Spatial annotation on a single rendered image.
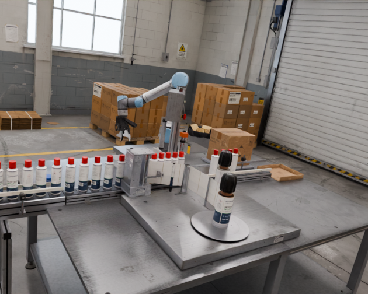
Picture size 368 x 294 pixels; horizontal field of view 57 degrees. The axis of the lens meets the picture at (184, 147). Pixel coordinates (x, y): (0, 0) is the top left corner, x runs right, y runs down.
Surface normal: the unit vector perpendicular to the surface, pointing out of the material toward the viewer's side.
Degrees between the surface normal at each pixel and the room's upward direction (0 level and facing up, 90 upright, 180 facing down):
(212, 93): 90
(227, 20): 90
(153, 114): 89
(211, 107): 90
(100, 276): 0
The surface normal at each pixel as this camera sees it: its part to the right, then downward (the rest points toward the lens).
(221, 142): -0.82, 0.04
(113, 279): 0.15, -0.95
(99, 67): 0.60, 0.31
